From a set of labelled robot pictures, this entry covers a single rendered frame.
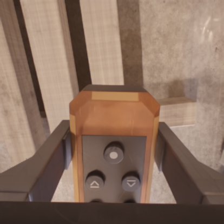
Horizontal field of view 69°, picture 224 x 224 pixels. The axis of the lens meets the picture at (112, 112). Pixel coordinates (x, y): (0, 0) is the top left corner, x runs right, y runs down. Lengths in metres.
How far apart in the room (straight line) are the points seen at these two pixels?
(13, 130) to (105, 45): 0.42
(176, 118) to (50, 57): 0.51
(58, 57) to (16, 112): 0.23
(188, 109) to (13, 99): 0.63
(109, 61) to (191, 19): 0.41
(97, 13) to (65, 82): 0.22
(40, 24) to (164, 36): 0.46
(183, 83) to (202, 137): 0.29
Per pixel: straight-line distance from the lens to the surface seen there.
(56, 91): 0.54
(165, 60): 0.74
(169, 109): 0.67
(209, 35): 0.81
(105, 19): 0.52
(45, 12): 0.55
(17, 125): 0.64
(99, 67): 0.51
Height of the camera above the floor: 0.71
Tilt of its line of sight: 72 degrees down
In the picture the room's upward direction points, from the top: 179 degrees clockwise
